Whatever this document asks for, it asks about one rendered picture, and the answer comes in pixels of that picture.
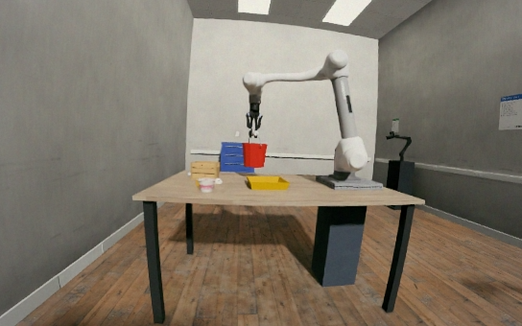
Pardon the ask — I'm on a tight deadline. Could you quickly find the yellow shallow tray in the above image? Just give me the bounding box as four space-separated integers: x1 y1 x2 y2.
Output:
246 175 290 190

